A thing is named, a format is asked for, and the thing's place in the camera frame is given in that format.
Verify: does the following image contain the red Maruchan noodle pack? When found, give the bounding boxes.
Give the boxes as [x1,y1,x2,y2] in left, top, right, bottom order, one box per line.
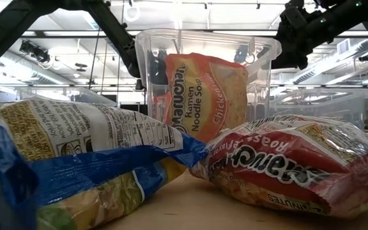
[188,114,368,220]

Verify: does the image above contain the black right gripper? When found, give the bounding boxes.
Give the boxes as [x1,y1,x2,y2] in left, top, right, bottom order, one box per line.
[270,0,314,70]

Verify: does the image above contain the blue Maruchan noodle pack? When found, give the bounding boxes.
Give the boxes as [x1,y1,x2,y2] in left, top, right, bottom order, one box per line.
[0,95,208,230]

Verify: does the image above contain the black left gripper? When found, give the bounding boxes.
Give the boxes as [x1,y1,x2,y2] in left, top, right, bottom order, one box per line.
[146,47,169,86]

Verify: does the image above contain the clear plastic bin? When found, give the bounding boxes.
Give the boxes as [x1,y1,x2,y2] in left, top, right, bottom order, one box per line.
[135,27,282,143]
[15,85,118,108]
[268,86,368,130]

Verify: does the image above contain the orange Maruchan noodle pack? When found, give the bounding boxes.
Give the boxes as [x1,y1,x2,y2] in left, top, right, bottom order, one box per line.
[164,52,249,144]

